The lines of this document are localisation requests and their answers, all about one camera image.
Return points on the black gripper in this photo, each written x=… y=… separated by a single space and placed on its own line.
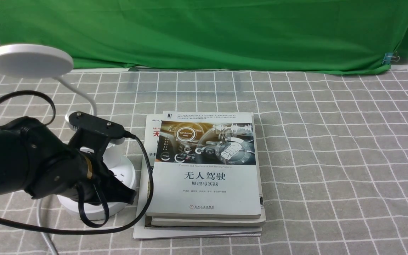
x=96 y=179

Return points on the white desk lamp with socket base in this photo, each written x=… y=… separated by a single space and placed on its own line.
x=39 y=62

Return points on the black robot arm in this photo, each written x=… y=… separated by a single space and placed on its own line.
x=35 y=160

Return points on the bottom white magazine book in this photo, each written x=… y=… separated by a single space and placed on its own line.
x=142 y=230

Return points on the middle book under top book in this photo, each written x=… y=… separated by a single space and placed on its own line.
x=225 y=221

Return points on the top book self-driving cover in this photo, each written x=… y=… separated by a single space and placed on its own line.
x=204 y=184

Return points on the grey checkered tablecloth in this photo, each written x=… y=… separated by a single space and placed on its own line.
x=333 y=157

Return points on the green backdrop cloth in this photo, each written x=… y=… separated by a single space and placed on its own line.
x=325 y=36

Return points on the blue binder clip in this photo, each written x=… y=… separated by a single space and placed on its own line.
x=390 y=58

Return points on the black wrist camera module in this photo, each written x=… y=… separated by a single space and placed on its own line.
x=94 y=133

